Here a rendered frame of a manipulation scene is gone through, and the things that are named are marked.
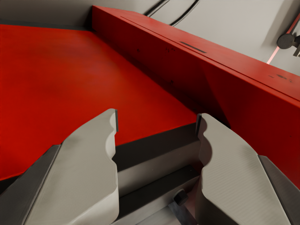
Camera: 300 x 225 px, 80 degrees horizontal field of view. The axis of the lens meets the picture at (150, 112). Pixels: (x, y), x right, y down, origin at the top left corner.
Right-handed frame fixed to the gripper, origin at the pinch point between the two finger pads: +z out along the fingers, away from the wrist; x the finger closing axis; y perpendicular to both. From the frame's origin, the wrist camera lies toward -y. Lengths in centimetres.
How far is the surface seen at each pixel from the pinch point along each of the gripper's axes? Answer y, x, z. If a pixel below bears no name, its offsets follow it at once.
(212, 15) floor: -8, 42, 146
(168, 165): 17.1, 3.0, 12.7
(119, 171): 12.6, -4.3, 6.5
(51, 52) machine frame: 5, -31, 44
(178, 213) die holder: 29.5, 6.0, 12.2
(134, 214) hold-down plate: 20.4, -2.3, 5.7
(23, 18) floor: -3, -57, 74
